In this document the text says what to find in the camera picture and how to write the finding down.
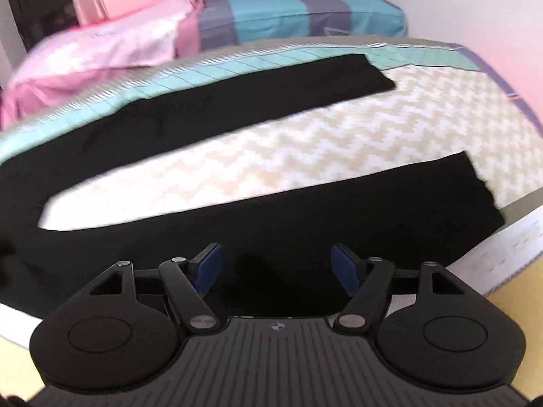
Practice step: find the beige and teal quilt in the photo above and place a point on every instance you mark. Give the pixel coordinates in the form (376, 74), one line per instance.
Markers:
(305, 148)

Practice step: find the black pants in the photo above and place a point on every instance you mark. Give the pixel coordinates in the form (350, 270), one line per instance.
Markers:
(254, 229)

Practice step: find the white mattress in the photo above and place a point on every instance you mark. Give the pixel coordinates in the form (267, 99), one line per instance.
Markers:
(509, 254)

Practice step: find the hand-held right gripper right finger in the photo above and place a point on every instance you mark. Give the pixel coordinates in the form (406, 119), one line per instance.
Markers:
(344, 265)

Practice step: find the teal and grey striped pillow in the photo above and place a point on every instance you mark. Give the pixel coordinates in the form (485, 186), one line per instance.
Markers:
(271, 12)

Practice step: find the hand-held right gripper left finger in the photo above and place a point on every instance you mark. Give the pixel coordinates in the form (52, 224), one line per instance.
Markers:
(208, 265)

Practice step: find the pink pillow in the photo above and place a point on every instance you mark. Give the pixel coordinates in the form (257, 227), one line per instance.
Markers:
(106, 51)

